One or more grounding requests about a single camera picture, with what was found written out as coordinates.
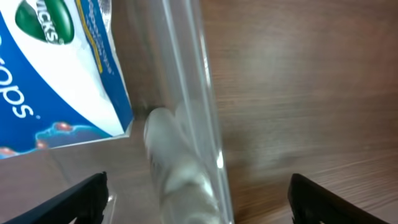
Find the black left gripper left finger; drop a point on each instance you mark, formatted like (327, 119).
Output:
(84, 203)

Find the clear plastic container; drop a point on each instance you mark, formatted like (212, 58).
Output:
(162, 49)

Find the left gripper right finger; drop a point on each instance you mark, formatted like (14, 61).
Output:
(312, 203)

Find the blue cough drops box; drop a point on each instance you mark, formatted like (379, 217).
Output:
(61, 80)

